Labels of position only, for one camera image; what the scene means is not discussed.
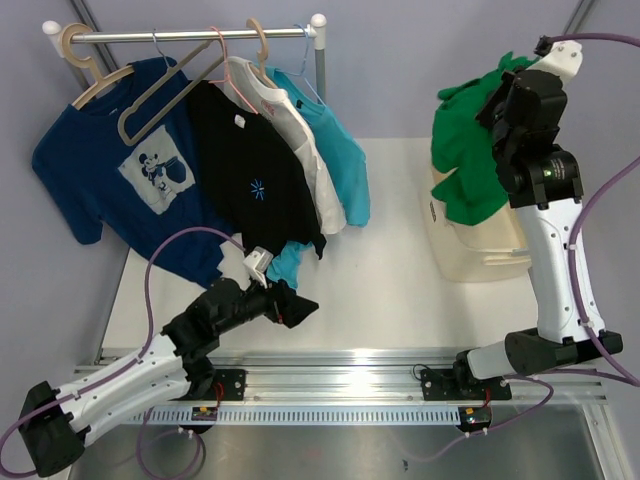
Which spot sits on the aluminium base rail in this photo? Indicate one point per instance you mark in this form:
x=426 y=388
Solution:
x=372 y=376

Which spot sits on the pink wire hanger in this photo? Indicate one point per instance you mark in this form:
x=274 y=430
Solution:
x=227 y=78

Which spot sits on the wooden hanger with white shirt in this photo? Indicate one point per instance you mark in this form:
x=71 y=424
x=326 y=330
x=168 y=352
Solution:
x=259 y=68

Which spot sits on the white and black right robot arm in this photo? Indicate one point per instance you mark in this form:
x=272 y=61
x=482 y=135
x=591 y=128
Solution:
x=545 y=190

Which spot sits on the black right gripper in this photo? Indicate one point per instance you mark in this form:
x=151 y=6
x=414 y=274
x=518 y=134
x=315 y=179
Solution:
x=485 y=114

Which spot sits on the cream plastic laundry basket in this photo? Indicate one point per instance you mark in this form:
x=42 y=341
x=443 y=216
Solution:
x=493 y=250

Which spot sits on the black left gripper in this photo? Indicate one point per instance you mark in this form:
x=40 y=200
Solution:
x=293 y=308

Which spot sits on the white slotted cable duct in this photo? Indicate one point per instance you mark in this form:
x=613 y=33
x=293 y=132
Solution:
x=302 y=415

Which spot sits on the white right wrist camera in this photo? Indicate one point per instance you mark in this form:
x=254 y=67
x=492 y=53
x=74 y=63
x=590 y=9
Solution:
x=561 y=58

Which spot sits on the green t shirt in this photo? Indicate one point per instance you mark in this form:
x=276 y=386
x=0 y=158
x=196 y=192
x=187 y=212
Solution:
x=461 y=148

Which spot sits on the metal clothes rack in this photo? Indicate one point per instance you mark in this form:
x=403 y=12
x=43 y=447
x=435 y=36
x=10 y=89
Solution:
x=317 y=29

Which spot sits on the navy blue printed t shirt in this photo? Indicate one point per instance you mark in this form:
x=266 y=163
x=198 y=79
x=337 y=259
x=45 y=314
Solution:
x=147 y=193

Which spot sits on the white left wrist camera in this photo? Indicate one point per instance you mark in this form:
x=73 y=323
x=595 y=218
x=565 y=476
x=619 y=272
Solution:
x=256 y=264

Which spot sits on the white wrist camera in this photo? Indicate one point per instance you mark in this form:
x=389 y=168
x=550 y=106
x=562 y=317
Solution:
x=256 y=264
x=561 y=58

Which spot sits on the wooden hanger with navy shirt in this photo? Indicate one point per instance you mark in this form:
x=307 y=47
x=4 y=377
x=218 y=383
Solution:
x=101 y=82

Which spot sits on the light blue t shirt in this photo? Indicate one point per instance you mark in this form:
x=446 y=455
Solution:
x=345 y=159

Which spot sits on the light blue wire hanger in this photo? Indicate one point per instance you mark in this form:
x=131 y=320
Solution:
x=302 y=72

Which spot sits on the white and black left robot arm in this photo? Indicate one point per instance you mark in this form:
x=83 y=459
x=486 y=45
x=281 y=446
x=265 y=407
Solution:
x=60 y=423

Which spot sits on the white t shirt red print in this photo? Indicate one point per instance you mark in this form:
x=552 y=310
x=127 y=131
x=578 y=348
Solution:
x=277 y=108

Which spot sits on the black t shirt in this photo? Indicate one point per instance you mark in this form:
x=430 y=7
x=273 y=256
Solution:
x=250 y=174

